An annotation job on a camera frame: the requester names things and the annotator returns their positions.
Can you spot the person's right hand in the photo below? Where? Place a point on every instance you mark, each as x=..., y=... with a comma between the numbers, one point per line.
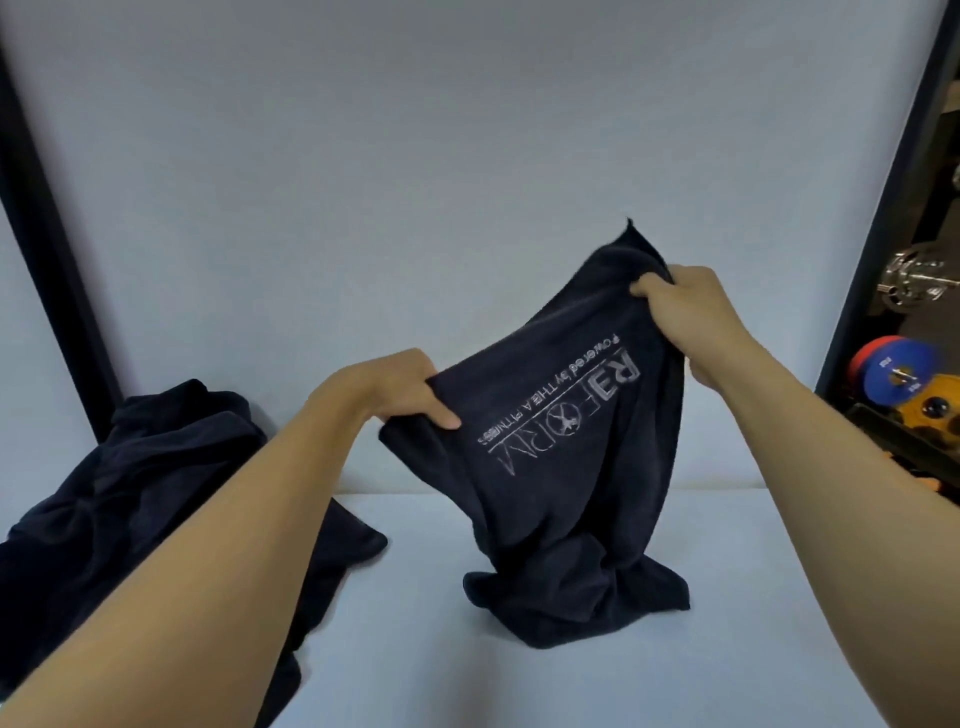
x=697, y=315

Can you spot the person's left hand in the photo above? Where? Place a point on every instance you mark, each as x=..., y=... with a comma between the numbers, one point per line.
x=375, y=390

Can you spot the dark navy printed towel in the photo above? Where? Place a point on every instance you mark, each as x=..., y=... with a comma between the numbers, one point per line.
x=555, y=510

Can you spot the heap of dark navy towels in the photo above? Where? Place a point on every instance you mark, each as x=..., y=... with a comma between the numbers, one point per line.
x=150, y=465

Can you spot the person's right forearm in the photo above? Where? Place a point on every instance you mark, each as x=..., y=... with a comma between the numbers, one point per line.
x=847, y=525

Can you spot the person's left forearm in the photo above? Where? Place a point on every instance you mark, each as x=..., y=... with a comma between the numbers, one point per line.
x=187, y=585

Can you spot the red weight plate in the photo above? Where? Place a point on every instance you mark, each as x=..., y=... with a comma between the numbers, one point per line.
x=859, y=360

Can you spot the chrome barbell sleeve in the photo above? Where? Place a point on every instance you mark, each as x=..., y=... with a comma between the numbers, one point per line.
x=911, y=281

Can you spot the black weight rack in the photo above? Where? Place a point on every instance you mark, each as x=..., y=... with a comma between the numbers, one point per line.
x=900, y=442

